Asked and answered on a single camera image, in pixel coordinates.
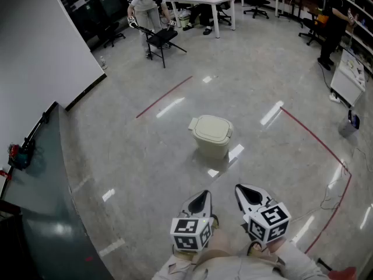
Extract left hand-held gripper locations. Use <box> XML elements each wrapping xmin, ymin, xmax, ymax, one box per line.
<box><xmin>170</xmin><ymin>190</ymin><xmax>213</xmax><ymax>252</ymax></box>

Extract small white waste bin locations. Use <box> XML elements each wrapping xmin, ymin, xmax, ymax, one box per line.
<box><xmin>178</xmin><ymin>12</ymin><xmax>192</xmax><ymax>29</ymax></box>

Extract beige plastic trash bin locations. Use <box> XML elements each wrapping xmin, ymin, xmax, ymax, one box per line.
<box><xmin>188</xmin><ymin>114</ymin><xmax>234</xmax><ymax>160</ymax></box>

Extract floor cables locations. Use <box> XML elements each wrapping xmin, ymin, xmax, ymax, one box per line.
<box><xmin>290</xmin><ymin>146</ymin><xmax>373</xmax><ymax>225</ymax></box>

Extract dark furniture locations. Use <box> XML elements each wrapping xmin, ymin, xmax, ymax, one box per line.
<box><xmin>0</xmin><ymin>199</ymin><xmax>23</xmax><ymax>280</ymax></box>

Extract black office chair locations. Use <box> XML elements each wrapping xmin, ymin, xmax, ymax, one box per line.
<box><xmin>98</xmin><ymin>21</ymin><xmax>126</xmax><ymax>49</ymax></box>
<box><xmin>214</xmin><ymin>1</ymin><xmax>233</xmax><ymax>26</ymax></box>
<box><xmin>242</xmin><ymin>0</ymin><xmax>271</xmax><ymax>20</ymax></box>
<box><xmin>298</xmin><ymin>10</ymin><xmax>326</xmax><ymax>47</ymax></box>

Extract black folding chair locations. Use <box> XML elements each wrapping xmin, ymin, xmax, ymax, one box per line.
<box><xmin>136</xmin><ymin>24</ymin><xmax>188</xmax><ymax>69</ymax></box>

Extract person's left forearm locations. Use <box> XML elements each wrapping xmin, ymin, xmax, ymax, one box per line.
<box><xmin>151</xmin><ymin>249</ymin><xmax>200</xmax><ymax>280</ymax></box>

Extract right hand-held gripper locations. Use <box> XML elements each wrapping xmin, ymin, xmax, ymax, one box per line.
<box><xmin>235</xmin><ymin>184</ymin><xmax>292</xmax><ymax>244</ymax></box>

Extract black pole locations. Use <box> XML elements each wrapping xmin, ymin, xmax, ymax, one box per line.
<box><xmin>24</xmin><ymin>112</ymin><xmax>51</xmax><ymax>158</ymax></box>

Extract white cabinet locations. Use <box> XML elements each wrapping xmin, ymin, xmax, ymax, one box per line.
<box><xmin>329</xmin><ymin>48</ymin><xmax>367</xmax><ymax>108</ymax></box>

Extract grey bin with blue liner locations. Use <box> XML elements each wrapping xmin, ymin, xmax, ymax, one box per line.
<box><xmin>337</xmin><ymin>109</ymin><xmax>361</xmax><ymax>138</ymax></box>

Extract person's right leg with sandal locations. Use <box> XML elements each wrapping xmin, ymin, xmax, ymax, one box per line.
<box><xmin>247</xmin><ymin>241</ymin><xmax>265</xmax><ymax>256</ymax></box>

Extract dark glass door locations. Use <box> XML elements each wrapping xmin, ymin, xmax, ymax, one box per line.
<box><xmin>54</xmin><ymin>0</ymin><xmax>129</xmax><ymax>52</ymax></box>

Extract person's beige clothing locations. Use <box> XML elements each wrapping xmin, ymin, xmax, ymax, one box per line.
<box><xmin>186</xmin><ymin>248</ymin><xmax>295</xmax><ymax>280</ymax></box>

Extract white shelving rack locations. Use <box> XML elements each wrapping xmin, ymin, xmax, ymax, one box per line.
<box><xmin>321</xmin><ymin>0</ymin><xmax>373</xmax><ymax>73</ymax></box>

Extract red plastic item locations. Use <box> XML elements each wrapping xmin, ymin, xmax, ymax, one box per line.
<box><xmin>328</xmin><ymin>266</ymin><xmax>357</xmax><ymax>280</ymax></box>

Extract person's right forearm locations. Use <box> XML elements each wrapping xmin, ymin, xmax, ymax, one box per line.
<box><xmin>265</xmin><ymin>240</ymin><xmax>329</xmax><ymax>280</ymax></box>

